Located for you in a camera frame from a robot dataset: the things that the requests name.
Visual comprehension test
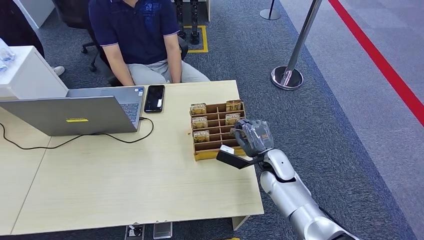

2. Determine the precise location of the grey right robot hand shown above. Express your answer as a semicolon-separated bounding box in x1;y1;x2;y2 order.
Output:
233;118;275;159

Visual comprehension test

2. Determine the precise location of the hotel card without title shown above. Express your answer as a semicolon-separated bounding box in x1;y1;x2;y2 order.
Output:
225;99;242;113

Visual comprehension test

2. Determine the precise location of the wooden card holder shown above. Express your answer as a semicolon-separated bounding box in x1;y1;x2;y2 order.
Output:
189;99;249;162

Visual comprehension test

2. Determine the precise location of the person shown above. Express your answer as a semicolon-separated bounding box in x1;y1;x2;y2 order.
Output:
0;0;66;77
87;0;211;88

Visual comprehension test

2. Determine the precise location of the pale wooden table leg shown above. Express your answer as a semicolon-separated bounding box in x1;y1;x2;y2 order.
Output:
231;215;250;232

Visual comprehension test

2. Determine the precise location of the black smartphone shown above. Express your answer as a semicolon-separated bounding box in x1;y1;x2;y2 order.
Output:
143;84;166;114

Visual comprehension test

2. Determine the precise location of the silver floor socket cover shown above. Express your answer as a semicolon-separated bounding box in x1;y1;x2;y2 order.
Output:
153;221;173;240

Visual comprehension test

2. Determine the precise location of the black and silver humanoid robot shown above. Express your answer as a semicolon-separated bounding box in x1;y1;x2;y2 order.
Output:
174;0;201;46

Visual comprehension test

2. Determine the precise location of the red barrier belt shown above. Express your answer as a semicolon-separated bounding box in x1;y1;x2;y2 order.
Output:
327;0;424;128

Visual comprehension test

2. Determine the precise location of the floor power socket box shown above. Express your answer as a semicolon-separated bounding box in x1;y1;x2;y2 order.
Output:
124;224;146;240

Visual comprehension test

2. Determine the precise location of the grey laptop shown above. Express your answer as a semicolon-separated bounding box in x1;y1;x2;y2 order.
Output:
0;86;146;137

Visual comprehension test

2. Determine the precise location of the black office chair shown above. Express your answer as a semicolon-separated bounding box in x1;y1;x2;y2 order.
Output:
52;0;190;88

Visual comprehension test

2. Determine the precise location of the white desk unit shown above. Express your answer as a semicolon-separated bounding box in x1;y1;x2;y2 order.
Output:
0;45;69;100

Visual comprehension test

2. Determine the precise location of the white cabinet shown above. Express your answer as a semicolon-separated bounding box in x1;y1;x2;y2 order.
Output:
13;0;56;29

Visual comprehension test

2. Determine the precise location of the black camera bracket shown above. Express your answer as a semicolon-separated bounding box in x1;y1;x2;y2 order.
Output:
216;150;266;170

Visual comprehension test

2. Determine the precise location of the chrome stanchion post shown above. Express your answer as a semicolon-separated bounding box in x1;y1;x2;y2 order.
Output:
259;0;282;21
270;0;324;91

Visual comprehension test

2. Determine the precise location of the black laptop cable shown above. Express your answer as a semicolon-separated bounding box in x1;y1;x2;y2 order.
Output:
0;116;155;151

